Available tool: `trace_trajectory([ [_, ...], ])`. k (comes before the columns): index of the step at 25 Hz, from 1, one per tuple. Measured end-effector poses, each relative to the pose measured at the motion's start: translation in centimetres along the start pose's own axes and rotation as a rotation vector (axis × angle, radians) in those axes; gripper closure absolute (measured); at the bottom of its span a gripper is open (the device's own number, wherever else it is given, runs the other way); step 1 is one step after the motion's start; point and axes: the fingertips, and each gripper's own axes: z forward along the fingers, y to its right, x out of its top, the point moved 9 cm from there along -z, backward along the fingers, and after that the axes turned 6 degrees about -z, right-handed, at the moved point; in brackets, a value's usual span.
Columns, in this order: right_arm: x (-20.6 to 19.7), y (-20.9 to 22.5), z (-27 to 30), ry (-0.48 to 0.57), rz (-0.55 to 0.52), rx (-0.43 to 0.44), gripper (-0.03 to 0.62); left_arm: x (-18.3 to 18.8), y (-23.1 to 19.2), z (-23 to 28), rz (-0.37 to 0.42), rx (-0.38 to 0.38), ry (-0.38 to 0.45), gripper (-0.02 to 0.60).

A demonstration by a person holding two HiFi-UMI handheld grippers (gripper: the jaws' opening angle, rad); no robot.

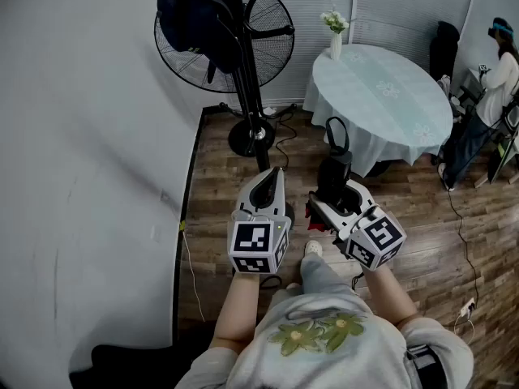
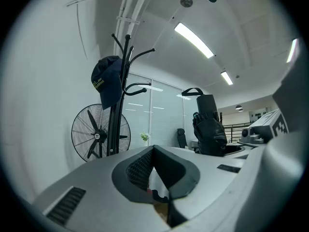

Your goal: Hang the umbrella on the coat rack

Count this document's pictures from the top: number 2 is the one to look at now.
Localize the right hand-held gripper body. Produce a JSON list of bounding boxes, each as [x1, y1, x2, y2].
[[223, 107, 290, 156]]

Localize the long ceiling light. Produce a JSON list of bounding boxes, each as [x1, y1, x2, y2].
[[174, 22, 214, 59]]

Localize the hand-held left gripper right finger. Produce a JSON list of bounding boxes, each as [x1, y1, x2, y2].
[[153, 144, 200, 228]]

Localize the black metal coat rack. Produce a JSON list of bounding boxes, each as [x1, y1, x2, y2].
[[106, 33, 155, 157]]

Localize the thin white wall conduit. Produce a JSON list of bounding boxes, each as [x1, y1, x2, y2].
[[66, 0, 105, 60]]

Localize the small green potted plant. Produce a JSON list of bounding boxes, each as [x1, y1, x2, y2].
[[140, 131, 150, 146]]

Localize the white ceiling pipes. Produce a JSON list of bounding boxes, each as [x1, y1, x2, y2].
[[113, 0, 155, 48]]

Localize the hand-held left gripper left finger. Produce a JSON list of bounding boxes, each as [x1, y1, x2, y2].
[[111, 145, 155, 204]]

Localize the black metal railing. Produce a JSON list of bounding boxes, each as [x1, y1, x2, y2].
[[223, 122, 252, 144]]

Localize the frosted glass partition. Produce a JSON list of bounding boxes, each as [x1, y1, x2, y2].
[[122, 72, 201, 152]]

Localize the black office chair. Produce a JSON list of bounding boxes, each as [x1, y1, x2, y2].
[[177, 128, 188, 149]]

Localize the short ceiling light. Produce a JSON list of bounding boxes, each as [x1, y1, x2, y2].
[[220, 71, 234, 86]]

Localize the navy baseball cap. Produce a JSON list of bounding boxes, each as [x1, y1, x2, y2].
[[91, 55, 123, 110]]

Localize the black standing fan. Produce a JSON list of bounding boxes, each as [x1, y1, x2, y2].
[[71, 103, 132, 162]]

